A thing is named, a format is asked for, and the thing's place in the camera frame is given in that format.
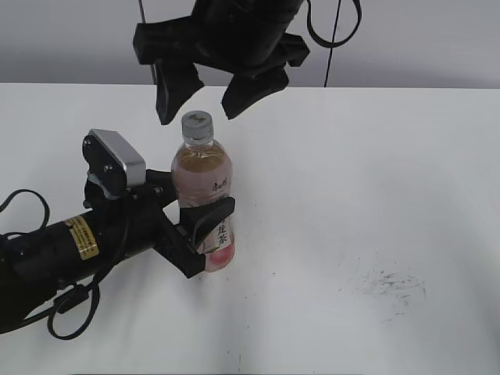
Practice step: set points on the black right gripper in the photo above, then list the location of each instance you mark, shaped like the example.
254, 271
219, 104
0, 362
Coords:
246, 37

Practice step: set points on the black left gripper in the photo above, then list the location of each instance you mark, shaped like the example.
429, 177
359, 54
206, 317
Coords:
135, 222

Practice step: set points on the pink oolong tea bottle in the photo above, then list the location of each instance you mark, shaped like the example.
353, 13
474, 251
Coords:
202, 174

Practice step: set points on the white bottle cap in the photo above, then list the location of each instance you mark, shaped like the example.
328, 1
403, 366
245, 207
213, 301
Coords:
197, 127

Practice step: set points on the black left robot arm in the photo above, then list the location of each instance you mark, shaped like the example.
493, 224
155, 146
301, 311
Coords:
54, 272

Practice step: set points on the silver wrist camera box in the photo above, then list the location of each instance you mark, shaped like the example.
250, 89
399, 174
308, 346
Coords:
113, 164

